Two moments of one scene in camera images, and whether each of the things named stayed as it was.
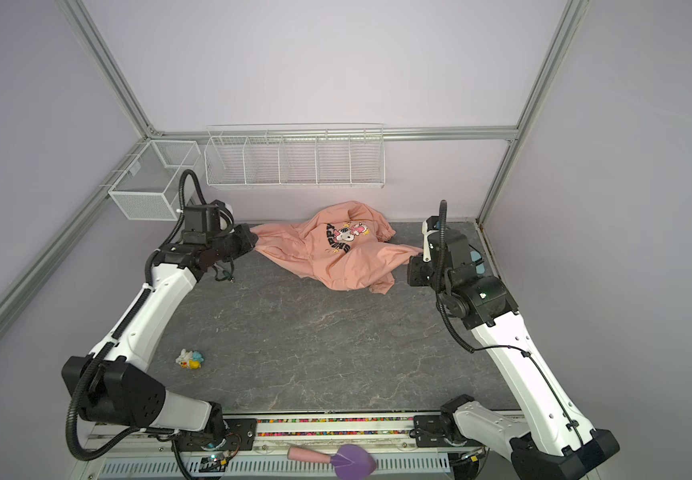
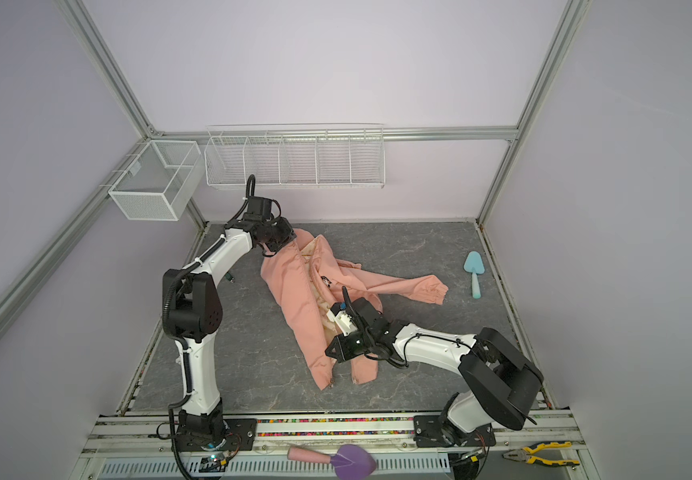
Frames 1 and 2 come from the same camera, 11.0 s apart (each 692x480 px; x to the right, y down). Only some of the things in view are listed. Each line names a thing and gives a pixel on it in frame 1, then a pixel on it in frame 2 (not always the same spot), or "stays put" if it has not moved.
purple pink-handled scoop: (350, 461) stays put
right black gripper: (417, 278) → (342, 352)
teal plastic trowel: (480, 267) stays put
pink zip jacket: (342, 246) → (306, 278)
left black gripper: (248, 239) → (288, 235)
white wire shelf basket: (344, 156) stays put
